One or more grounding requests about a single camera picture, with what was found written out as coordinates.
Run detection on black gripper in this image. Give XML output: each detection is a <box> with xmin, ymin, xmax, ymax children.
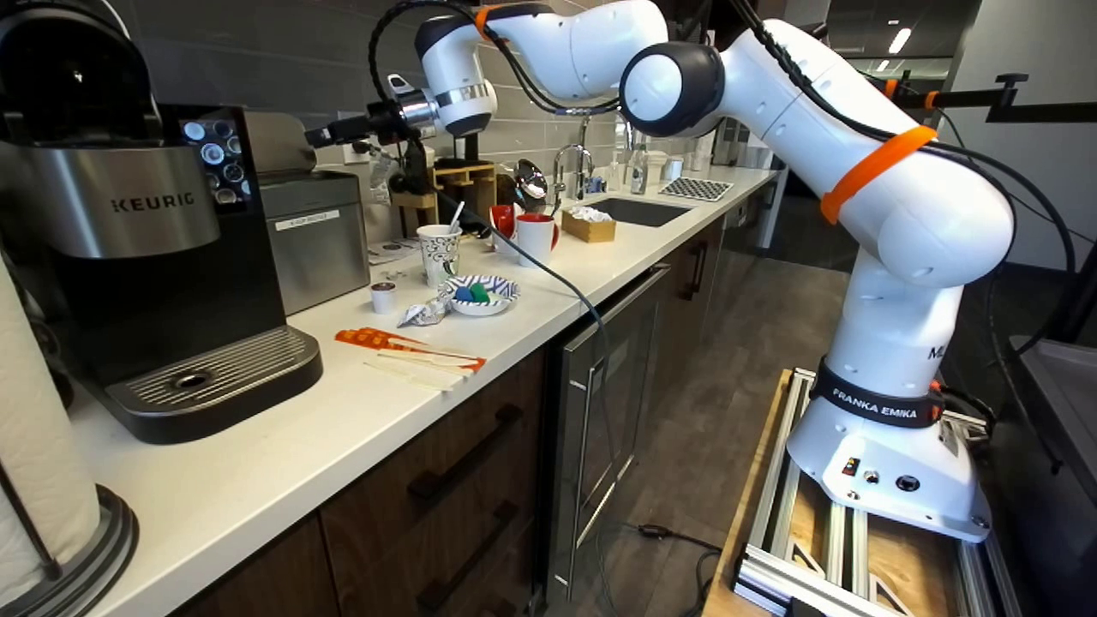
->
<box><xmin>300</xmin><ymin>70</ymin><xmax>445</xmax><ymax>151</ymax></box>

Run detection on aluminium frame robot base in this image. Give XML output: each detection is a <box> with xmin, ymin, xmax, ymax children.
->
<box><xmin>698</xmin><ymin>364</ymin><xmax>1027</xmax><ymax>617</ymax></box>

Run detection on wooden countertop organizer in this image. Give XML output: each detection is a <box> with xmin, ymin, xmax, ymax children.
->
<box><xmin>387</xmin><ymin>156</ymin><xmax>500</xmax><ymax>241</ymax></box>

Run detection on printed paper cup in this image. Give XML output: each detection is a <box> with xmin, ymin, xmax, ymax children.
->
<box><xmin>410</xmin><ymin>220</ymin><xmax>467</xmax><ymax>291</ymax></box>

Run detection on crumpled foil wrapper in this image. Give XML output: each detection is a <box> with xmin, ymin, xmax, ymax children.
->
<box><xmin>394</xmin><ymin>287</ymin><xmax>453</xmax><ymax>332</ymax></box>

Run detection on blue green wrapper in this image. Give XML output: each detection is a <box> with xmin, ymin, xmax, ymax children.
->
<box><xmin>448</xmin><ymin>282</ymin><xmax>498</xmax><ymax>311</ymax></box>

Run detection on blue patterned plate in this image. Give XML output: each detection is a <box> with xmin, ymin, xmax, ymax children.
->
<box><xmin>442</xmin><ymin>272</ymin><xmax>522</xmax><ymax>321</ymax></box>

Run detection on black Keurig coffee machine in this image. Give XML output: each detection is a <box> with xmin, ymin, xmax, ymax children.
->
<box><xmin>0</xmin><ymin>0</ymin><xmax>327</xmax><ymax>447</ymax></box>

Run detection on wooden box of sachets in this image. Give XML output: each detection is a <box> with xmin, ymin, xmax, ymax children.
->
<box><xmin>557</xmin><ymin>203</ymin><xmax>621</xmax><ymax>248</ymax></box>

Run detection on black countertop sink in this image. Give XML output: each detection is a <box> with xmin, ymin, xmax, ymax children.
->
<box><xmin>585</xmin><ymin>191</ymin><xmax>697</xmax><ymax>229</ymax></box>

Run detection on grey dish drying mat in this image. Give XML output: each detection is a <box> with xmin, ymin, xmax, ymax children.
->
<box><xmin>657</xmin><ymin>176</ymin><xmax>736</xmax><ymax>204</ymax></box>

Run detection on dark wooden cabinet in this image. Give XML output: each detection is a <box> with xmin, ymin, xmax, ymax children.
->
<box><xmin>169</xmin><ymin>349</ymin><xmax>556</xmax><ymax>617</ymax></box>

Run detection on stainless steel dishwasher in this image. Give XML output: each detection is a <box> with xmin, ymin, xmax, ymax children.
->
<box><xmin>540</xmin><ymin>263</ymin><xmax>673</xmax><ymax>610</ymax></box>

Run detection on paper towel roll on holder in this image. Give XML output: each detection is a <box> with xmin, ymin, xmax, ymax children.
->
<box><xmin>0</xmin><ymin>259</ymin><xmax>140</xmax><ymax>617</ymax></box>

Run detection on black clamp bar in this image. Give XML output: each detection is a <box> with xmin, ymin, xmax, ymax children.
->
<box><xmin>876</xmin><ymin>70</ymin><xmax>1097</xmax><ymax>128</ymax></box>

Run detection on orange handled tool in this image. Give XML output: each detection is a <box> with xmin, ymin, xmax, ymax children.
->
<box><xmin>331</xmin><ymin>325</ymin><xmax>490</xmax><ymax>381</ymax></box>

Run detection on white mug red handle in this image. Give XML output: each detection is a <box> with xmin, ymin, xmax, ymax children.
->
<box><xmin>507</xmin><ymin>211</ymin><xmax>561</xmax><ymax>268</ymax></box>

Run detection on black power cable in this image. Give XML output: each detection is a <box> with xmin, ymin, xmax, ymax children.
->
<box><xmin>438</xmin><ymin>186</ymin><xmax>612</xmax><ymax>371</ymax></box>

